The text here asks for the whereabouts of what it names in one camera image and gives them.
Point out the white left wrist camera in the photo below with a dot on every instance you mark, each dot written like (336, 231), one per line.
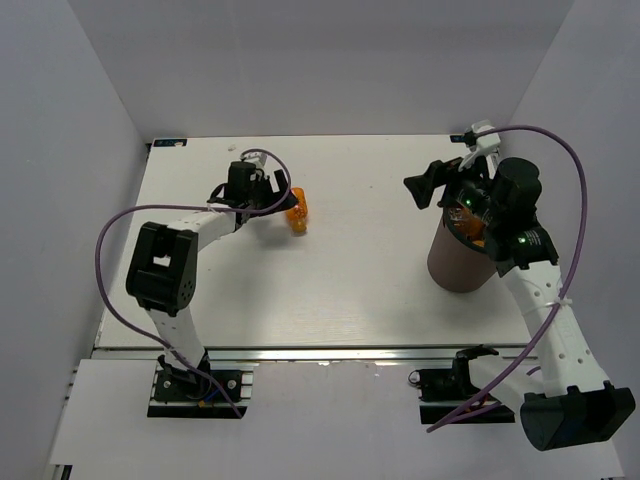
(255, 161)

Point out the dark brown round bin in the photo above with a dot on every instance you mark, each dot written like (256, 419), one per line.
(455, 263)

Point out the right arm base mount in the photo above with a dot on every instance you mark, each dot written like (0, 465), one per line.
(441, 390)

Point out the orange bottle with barcode label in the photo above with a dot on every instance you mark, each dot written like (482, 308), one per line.
(472, 227)

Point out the orange bottle with patterned label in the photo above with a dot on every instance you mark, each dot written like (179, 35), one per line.
(297, 216)

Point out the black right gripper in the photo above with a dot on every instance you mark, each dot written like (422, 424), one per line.
(438, 174)

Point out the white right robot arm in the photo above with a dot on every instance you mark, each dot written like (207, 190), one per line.
(573, 401)

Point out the large clear plastic bottle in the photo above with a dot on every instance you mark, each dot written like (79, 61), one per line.
(457, 216)

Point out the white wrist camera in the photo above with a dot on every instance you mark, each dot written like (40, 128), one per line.
(255, 161)
(481, 139)

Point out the blue sticker left corner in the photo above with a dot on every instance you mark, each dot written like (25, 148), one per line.
(169, 143)

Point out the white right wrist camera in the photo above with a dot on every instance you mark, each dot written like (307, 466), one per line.
(481, 139)

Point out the aluminium table front rail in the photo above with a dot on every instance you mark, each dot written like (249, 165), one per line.
(334, 354)

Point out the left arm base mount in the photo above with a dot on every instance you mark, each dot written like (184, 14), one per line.
(178, 394)

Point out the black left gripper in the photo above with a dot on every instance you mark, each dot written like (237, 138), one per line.
(265, 183)

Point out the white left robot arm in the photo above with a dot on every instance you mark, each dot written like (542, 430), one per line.
(163, 270)

